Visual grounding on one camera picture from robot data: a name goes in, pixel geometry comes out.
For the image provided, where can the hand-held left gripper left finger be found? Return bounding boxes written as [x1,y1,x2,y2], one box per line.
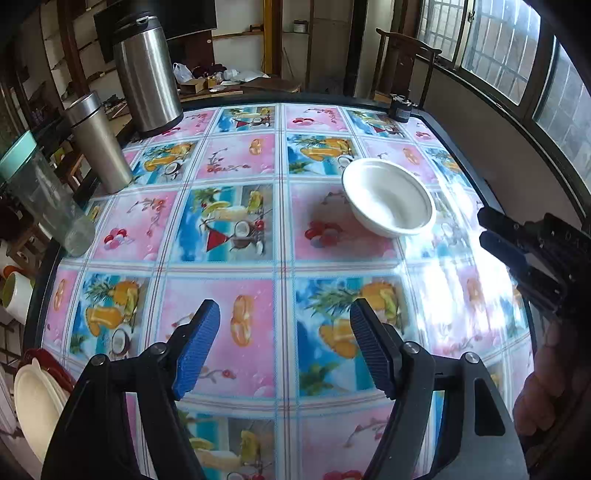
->
[41,299,221,480]

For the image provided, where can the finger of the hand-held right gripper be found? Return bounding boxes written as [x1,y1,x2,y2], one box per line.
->
[479,231,570,315]
[478,206,546,246]

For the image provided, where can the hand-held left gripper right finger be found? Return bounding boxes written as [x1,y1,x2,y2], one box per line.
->
[349,298,529,480]

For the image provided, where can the person's right hand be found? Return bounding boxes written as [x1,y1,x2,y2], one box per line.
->
[512,318,591,439]

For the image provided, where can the fruit print tablecloth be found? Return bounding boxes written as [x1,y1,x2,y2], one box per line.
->
[41,104,536,480]

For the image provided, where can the small black jar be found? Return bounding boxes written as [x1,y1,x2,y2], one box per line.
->
[389,92,415,123]

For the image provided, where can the barred window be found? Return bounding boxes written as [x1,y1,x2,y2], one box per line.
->
[416,0,591,162]

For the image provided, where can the white and green cup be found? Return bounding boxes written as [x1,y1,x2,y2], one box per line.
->
[2,270,35,319]

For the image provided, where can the dark wooden chair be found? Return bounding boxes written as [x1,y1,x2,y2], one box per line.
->
[375,28,441,104]

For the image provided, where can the glass jar with teal lid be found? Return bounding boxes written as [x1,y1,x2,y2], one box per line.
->
[0,130,97,258]

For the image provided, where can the steel tumbler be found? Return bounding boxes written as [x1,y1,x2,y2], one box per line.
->
[64,91,134,195]

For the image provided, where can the large steel thermos flask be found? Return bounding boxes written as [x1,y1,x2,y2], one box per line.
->
[107,13,184,138]

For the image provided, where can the black television screen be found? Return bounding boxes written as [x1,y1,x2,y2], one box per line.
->
[93,0,218,63]

